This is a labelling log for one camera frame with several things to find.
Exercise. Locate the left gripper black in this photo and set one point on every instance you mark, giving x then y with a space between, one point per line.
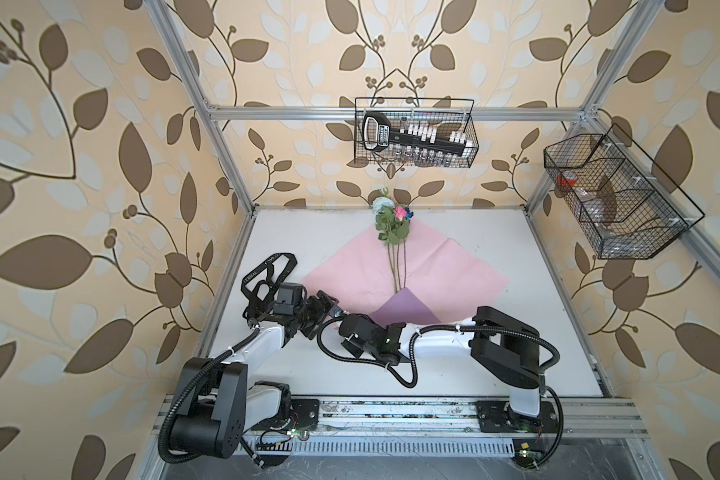
320 310

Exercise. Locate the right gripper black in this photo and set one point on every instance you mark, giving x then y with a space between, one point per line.
350 348

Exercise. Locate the pink purple wrapping paper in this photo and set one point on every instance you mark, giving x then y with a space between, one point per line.
432 280

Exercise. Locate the pale green fake flower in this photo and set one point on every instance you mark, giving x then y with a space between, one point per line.
383 208

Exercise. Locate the small magenta fake flower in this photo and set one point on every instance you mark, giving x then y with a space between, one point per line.
401 232

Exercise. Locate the pink fake rose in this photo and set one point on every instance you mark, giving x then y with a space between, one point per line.
393 258

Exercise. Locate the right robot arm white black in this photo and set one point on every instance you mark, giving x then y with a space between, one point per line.
512 351

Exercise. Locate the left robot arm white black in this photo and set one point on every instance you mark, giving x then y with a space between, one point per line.
214 403

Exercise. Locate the black socket tool set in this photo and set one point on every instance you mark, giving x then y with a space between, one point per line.
378 133

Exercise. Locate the red capped clear bottle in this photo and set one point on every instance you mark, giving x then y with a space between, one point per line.
586 206

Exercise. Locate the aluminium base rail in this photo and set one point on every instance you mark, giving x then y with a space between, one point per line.
581 417

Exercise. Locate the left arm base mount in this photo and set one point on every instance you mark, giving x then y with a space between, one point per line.
299 415

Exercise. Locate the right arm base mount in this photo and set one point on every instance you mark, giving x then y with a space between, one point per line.
495 416

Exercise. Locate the back black wire basket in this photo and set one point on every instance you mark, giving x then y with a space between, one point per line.
446 114

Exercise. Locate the black wire basket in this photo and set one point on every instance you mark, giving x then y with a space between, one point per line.
647 207
446 114

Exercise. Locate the right black wire basket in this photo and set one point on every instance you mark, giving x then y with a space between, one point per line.
647 207

